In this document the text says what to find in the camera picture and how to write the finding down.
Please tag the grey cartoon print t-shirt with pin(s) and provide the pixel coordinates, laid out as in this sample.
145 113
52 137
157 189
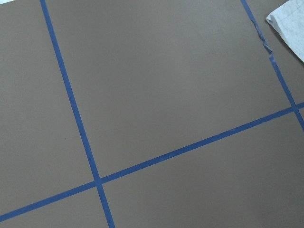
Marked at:
288 22

